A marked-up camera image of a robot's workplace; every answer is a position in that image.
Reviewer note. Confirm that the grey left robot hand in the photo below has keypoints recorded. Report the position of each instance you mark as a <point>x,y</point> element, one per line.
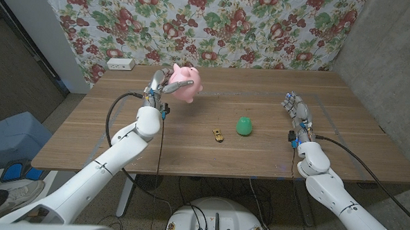
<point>155,92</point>

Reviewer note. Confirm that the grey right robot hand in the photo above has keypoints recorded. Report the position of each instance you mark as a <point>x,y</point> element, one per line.
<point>300,114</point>

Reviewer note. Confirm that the pink plastic piggy bank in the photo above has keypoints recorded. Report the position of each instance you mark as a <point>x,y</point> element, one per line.
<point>189,75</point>

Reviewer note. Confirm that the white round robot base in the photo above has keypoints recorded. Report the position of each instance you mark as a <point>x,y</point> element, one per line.
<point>221,216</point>

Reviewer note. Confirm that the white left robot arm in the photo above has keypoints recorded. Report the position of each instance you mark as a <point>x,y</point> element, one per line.
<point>95,172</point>

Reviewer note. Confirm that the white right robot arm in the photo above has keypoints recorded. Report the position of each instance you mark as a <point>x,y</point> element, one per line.
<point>339,204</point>

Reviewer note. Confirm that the green plastic egg toy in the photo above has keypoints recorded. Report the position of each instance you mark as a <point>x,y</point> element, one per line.
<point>244,127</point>

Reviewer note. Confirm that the yellow toy car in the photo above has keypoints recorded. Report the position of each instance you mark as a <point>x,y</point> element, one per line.
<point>218,135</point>

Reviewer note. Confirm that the white power strip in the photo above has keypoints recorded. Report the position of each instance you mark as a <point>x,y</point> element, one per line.
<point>120,64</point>

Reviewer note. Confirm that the floral fruit print backdrop cloth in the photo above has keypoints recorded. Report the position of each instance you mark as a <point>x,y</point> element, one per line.
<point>212,25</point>

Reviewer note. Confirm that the metal table leg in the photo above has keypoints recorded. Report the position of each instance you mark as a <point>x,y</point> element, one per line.
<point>303,202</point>
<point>125,198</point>

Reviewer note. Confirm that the black round floor disc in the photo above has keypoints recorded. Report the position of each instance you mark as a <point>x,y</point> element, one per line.
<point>149,182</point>

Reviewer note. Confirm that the blue-grey plastic bin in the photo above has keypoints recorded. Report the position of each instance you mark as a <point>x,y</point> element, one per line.
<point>13,138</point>

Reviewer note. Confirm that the blue and black foot pedal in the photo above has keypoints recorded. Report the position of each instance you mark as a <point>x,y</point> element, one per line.
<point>13,172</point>

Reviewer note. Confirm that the grey sneaker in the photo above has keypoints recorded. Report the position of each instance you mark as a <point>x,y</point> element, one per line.
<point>17,197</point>

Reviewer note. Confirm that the white robot torso edge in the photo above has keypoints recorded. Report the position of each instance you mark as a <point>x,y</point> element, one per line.
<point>47,228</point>

